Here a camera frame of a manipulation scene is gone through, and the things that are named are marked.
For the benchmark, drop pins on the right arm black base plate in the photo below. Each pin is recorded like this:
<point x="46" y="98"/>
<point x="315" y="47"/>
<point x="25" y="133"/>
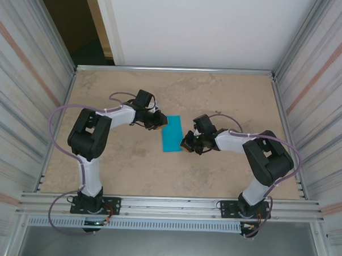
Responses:
<point x="227" y="209"/>

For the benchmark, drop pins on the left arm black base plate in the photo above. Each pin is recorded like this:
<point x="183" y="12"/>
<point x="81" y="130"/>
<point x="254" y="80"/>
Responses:
<point x="113" y="206"/>

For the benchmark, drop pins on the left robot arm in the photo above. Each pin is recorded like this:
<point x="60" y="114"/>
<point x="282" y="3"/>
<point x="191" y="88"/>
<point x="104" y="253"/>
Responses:
<point x="88" y="135"/>

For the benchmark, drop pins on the white door frame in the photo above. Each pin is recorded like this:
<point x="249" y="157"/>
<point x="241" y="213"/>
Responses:
<point x="110" y="26"/>

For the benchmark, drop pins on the aluminium table edge rail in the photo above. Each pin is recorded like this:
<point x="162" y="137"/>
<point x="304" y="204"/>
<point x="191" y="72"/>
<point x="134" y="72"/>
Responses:
<point x="173" y="70"/>
<point x="59" y="128"/>
<point x="281" y="110"/>

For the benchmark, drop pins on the small controller circuit board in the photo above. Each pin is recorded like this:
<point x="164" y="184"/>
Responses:
<point x="96" y="222"/>
<point x="249" y="226"/>

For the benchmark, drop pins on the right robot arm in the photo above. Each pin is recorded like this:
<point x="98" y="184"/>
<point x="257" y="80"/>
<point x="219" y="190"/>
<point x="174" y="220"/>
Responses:
<point x="269" y="157"/>

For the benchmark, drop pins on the teal blue cloth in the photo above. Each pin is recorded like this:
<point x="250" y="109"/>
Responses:
<point x="172" y="133"/>

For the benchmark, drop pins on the wide aluminium mounting rail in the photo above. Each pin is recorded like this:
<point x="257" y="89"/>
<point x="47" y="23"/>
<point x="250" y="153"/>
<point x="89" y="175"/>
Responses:
<point x="167" y="207"/>

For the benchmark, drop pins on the aluminium upright frame post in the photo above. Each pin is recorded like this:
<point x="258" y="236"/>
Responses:
<point x="17" y="234"/>
<point x="297" y="42"/>
<point x="55" y="32"/>
<point x="320" y="248"/>

